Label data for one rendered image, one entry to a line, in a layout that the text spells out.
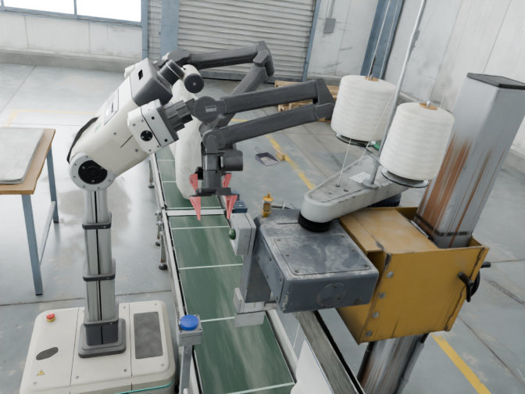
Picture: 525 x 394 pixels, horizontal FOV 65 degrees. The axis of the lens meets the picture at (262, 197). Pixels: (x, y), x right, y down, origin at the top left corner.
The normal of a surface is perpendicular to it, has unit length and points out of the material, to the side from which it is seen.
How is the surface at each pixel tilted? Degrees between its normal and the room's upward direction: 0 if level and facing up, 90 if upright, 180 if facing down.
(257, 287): 90
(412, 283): 90
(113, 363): 0
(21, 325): 0
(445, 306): 90
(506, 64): 90
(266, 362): 0
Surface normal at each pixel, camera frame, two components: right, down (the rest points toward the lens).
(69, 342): 0.15, -0.88
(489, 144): 0.29, 0.48
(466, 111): -0.95, 0.02
